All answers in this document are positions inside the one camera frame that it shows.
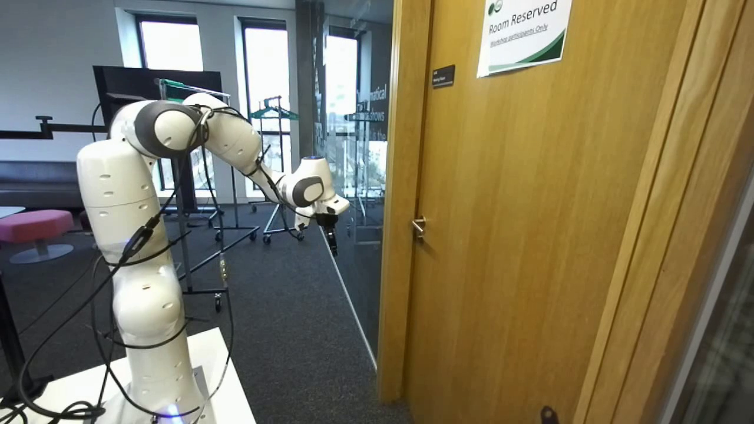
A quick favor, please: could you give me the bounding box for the pink round stool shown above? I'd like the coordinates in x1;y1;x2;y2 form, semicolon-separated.
0;208;78;266

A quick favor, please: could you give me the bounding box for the green clothes rack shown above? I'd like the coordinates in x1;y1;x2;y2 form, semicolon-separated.
248;94;307;247

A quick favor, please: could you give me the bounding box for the white robot base table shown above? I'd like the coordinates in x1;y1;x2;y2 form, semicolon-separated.
0;326;259;424

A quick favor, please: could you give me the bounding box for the black door name plate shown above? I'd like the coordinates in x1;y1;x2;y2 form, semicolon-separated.
430;63;459;91

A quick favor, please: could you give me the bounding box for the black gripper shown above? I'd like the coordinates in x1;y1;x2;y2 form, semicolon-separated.
314;209;345;260

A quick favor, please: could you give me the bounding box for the white green room reserved sign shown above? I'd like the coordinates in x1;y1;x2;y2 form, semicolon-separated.
476;0;575;80

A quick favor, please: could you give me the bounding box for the green hanger on pole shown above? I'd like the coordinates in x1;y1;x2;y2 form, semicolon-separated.
154;75;231;103

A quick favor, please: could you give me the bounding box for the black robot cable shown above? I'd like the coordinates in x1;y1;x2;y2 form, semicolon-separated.
0;102;273;424

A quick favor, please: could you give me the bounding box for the glass side panel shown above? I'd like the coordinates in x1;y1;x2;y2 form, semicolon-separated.
663;175;754;424

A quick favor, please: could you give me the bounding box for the tall window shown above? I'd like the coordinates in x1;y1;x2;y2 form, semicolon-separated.
239;16;298;202
324;30;364;199
133;12;211;201

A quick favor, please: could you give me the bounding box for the black monitor screen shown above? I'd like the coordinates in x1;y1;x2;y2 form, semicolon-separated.
93;63;227;133

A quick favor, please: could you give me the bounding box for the grey sofa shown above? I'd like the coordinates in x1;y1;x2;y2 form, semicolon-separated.
0;159;88;212

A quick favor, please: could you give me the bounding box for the black monitor stand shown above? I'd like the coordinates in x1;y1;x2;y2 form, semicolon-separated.
161;127;265;316

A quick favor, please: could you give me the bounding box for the glass wall with lettering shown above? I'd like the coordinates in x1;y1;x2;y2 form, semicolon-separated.
314;0;393;373

